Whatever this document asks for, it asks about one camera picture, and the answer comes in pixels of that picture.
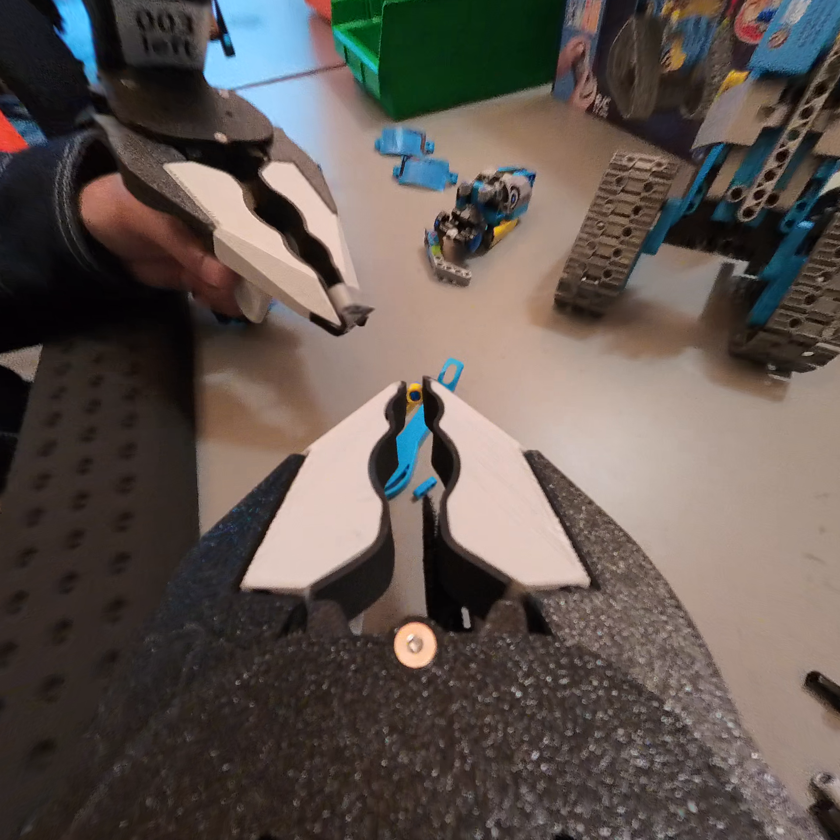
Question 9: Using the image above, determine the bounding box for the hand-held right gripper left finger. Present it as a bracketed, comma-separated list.
[239, 381, 408, 621]

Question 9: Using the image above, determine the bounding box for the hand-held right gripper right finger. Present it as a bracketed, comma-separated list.
[422, 375, 593, 632]

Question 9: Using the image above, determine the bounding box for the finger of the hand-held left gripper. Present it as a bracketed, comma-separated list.
[163, 159, 349, 337]
[252, 159, 362, 293]

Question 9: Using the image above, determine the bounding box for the small grey black pin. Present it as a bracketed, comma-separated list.
[330, 282, 375, 330]

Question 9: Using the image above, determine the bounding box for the person's left forearm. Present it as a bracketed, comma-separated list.
[0, 128, 198, 352]

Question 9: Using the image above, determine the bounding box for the grey desk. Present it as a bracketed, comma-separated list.
[190, 62, 840, 811]

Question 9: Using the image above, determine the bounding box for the person's left hand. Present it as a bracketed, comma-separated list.
[80, 172, 245, 316]

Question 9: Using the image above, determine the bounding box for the blue flat plastic panel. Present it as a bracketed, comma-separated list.
[374, 126, 435, 156]
[392, 157, 459, 191]

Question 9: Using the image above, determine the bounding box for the blue brick separator tool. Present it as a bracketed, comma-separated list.
[382, 358, 465, 501]

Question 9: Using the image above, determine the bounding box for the black chair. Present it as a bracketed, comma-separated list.
[0, 0, 106, 142]

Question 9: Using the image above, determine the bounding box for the small blue motor assembly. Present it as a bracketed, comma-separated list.
[425, 165, 538, 287]

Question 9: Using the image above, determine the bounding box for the green plastic bin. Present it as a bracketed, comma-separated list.
[331, 0, 568, 120]

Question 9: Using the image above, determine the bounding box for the black dotted mat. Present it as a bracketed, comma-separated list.
[0, 308, 201, 840]

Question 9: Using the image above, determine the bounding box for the blue grey tracked toy robot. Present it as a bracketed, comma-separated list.
[554, 39, 840, 376]

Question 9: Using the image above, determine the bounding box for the dark blue printed cardboard box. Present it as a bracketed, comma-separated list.
[553, 0, 840, 161]

